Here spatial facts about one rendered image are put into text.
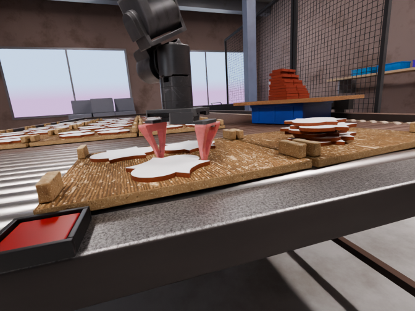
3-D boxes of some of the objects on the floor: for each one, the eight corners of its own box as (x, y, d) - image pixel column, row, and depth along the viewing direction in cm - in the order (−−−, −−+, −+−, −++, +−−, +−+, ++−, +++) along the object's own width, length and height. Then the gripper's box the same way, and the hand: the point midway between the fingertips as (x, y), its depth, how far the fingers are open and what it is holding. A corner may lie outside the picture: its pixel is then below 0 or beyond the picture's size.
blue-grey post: (262, 194, 257) (260, -53, 203) (249, 197, 252) (243, -56, 199) (255, 189, 272) (251, -42, 219) (242, 191, 268) (235, -43, 215)
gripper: (131, 78, 40) (141, 163, 43) (202, 70, 34) (207, 168, 38) (154, 81, 46) (162, 155, 49) (219, 74, 40) (222, 158, 44)
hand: (181, 157), depth 43 cm, fingers open, 9 cm apart
